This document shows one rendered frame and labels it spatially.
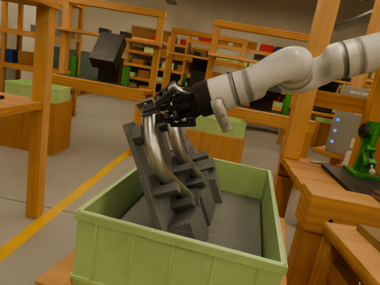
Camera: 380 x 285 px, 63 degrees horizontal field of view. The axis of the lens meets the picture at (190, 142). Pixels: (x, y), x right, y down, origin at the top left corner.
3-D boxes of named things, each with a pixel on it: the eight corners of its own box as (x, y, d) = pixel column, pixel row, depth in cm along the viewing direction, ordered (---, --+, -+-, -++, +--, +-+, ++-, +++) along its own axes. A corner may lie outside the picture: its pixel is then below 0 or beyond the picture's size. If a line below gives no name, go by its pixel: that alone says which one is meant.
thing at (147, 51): (202, 109, 1069) (214, 43, 1019) (117, 94, 1090) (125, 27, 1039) (203, 108, 1122) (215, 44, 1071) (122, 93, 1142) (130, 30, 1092)
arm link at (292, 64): (235, 91, 59) (242, 109, 67) (318, 65, 55) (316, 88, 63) (227, 61, 62) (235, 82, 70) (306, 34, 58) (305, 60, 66)
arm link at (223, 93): (210, 109, 58) (242, 99, 57) (203, 69, 65) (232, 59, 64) (223, 135, 65) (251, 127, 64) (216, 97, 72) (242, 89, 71)
